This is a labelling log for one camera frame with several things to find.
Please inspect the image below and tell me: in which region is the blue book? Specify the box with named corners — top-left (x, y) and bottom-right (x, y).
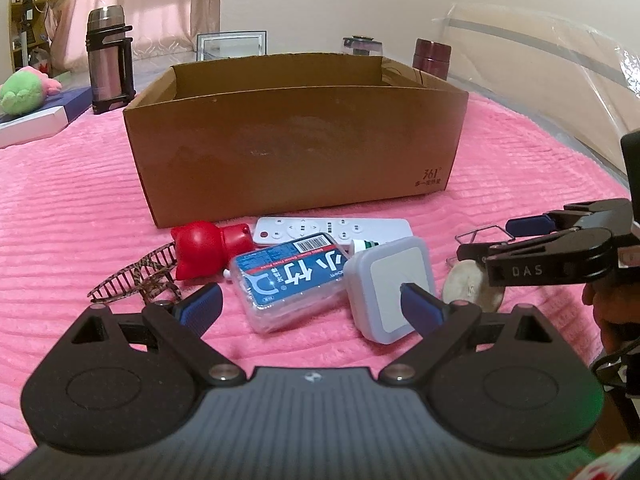
top-left (42, 85), bottom-right (96, 126)

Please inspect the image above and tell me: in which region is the white remote control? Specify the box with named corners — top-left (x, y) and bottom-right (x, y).
top-left (251, 216), bottom-right (414, 251)

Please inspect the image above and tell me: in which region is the brown cardboard box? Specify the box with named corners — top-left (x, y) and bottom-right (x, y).
top-left (123, 52), bottom-right (469, 229)

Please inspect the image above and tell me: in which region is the pink curtain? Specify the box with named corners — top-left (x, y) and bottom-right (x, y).
top-left (50, 0), bottom-right (222, 61)

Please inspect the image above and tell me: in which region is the blue-label clear plastic box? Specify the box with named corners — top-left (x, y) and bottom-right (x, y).
top-left (229, 232), bottom-right (358, 334)

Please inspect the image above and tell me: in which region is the red patterned clothing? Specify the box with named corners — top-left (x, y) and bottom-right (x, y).
top-left (575, 442), bottom-right (640, 480)

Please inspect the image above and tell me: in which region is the clear jar with green lid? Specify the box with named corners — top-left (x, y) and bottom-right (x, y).
top-left (342, 35), bottom-right (383, 57)

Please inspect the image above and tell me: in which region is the white square night light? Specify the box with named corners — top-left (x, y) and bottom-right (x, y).
top-left (345, 236), bottom-right (435, 345)

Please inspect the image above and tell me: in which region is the white flat box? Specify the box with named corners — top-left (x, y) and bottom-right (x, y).
top-left (0, 106), bottom-right (68, 149)

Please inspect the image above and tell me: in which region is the cluttered shelf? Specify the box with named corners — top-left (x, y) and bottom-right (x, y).
top-left (7, 0), bottom-right (63, 73)

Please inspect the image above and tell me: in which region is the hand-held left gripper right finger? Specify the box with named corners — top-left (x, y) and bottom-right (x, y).
top-left (379, 282), bottom-right (556, 387)

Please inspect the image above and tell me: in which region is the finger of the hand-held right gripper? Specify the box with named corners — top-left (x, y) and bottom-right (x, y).
top-left (456, 227), bottom-right (632, 288)
top-left (505, 198), bottom-right (635, 237)

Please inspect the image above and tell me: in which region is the green plush toy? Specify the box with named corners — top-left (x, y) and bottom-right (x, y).
top-left (0, 66), bottom-right (63, 115)

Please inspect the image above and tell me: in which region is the glass picture frame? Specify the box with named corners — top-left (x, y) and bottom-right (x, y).
top-left (196, 30), bottom-right (268, 62)

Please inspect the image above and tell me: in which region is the steel thermos flask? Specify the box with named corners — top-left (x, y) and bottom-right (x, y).
top-left (86, 5), bottom-right (137, 115)

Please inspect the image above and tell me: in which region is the person's right hand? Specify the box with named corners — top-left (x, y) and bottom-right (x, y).
top-left (582, 280), bottom-right (640, 356)

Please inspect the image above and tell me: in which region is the red cat-shaped toy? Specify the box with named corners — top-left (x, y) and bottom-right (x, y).
top-left (170, 221), bottom-right (254, 282)

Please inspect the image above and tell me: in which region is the tortoiseshell hair claw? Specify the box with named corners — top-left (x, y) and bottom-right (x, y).
top-left (88, 241), bottom-right (183, 306)

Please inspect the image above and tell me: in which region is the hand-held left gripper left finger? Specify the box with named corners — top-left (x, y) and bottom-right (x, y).
top-left (65, 282), bottom-right (247, 387)

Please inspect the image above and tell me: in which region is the maroon container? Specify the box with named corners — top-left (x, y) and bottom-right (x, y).
top-left (412, 38), bottom-right (452, 81)

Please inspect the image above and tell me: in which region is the clear plastic sheet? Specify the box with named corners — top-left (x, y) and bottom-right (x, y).
top-left (430, 2), bottom-right (640, 181)

